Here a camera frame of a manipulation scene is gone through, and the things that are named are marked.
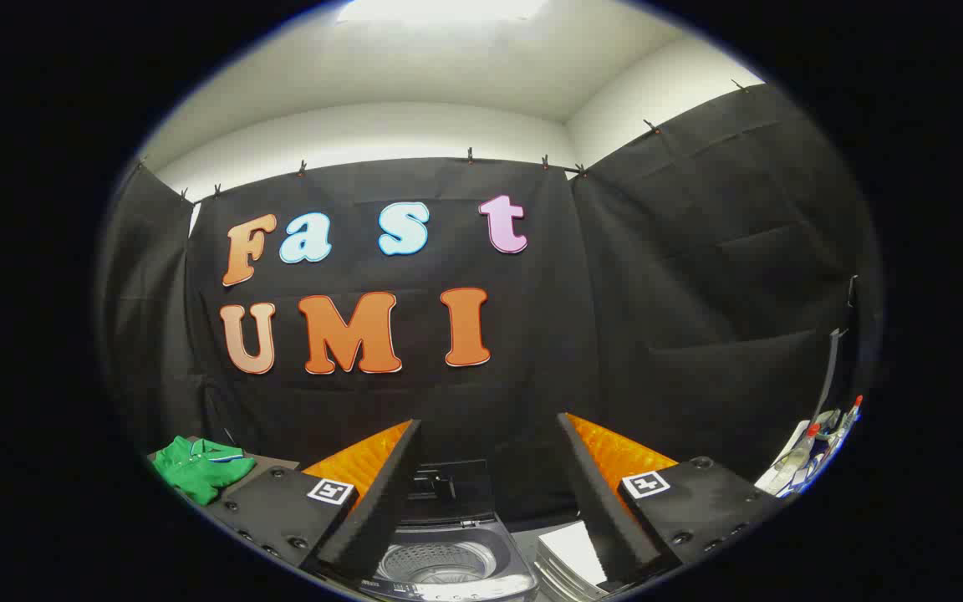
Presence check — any grey flat board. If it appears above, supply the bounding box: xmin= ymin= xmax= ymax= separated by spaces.
xmin=147 ymin=435 xmax=303 ymax=503

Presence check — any grey hanging strap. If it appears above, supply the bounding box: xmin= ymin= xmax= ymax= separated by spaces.
xmin=814 ymin=328 xmax=848 ymax=421

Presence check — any grey top-load washing machine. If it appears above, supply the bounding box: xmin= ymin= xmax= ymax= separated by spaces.
xmin=362 ymin=517 xmax=541 ymax=602

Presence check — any black backdrop cloth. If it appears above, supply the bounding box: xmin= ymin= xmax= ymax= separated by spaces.
xmin=97 ymin=81 xmax=884 ymax=536

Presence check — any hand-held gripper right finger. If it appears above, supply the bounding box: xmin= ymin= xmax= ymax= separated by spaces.
xmin=557 ymin=412 xmax=793 ymax=593

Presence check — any stack of white paper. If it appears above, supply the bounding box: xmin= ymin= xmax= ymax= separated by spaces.
xmin=534 ymin=520 xmax=612 ymax=601

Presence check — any green polo shirt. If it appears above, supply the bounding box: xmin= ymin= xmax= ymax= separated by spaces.
xmin=152 ymin=436 xmax=257 ymax=506

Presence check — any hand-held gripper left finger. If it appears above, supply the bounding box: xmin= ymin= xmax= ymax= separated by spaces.
xmin=204 ymin=418 xmax=424 ymax=586

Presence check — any white plastic bag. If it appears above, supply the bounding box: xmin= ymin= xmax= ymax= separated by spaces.
xmin=754 ymin=421 xmax=818 ymax=499

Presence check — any row of black backdrop clips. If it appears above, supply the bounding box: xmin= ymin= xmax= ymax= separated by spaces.
xmin=135 ymin=79 xmax=752 ymax=203

